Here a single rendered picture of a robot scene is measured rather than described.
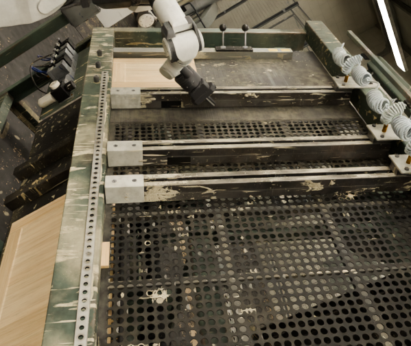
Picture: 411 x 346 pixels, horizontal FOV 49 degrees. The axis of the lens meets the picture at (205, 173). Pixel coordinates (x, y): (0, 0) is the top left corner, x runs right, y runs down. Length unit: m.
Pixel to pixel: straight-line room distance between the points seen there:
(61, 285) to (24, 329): 0.46
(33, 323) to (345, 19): 10.64
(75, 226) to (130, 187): 0.22
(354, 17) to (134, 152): 10.31
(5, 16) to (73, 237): 1.07
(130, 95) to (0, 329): 1.02
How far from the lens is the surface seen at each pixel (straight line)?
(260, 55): 2.52
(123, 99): 1.99
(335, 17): 11.51
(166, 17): 1.65
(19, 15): 2.09
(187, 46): 1.60
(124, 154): 1.64
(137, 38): 2.66
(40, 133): 2.77
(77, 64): 2.37
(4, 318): 1.82
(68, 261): 1.31
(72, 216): 1.43
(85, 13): 2.56
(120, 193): 1.50
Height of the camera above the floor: 1.54
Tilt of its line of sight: 13 degrees down
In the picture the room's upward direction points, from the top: 63 degrees clockwise
